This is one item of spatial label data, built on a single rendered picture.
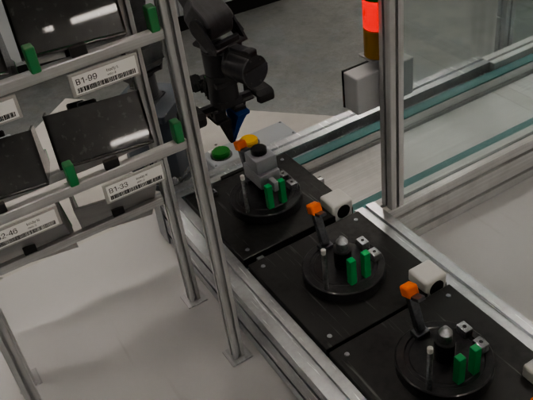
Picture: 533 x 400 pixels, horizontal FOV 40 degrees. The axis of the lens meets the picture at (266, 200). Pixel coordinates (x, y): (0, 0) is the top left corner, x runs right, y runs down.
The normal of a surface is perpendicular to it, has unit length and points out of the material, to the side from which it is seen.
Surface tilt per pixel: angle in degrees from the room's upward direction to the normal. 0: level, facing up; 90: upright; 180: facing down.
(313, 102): 0
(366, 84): 90
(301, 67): 0
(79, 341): 0
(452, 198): 90
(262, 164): 90
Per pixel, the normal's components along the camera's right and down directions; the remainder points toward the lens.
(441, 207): 0.51, 0.47
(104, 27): 0.28, 0.15
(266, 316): -0.11, -0.79
